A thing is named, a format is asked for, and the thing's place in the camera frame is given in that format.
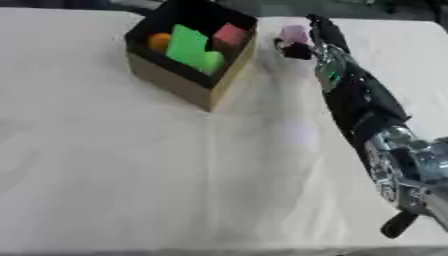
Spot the green block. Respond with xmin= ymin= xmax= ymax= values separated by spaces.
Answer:
xmin=164 ymin=23 xmax=228 ymax=76

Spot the tan cardboard box black inside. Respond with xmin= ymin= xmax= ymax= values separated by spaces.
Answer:
xmin=122 ymin=0 xmax=261 ymax=113

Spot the orange toy fruit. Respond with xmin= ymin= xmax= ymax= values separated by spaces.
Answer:
xmin=145 ymin=32 xmax=174 ymax=54

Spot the pink block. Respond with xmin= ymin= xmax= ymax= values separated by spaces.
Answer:
xmin=278 ymin=24 xmax=312 ymax=46

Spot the red block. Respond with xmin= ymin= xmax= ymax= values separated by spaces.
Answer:
xmin=210 ymin=22 xmax=249 ymax=49

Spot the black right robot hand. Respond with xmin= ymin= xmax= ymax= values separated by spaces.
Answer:
xmin=273 ymin=13 xmax=352 ymax=61

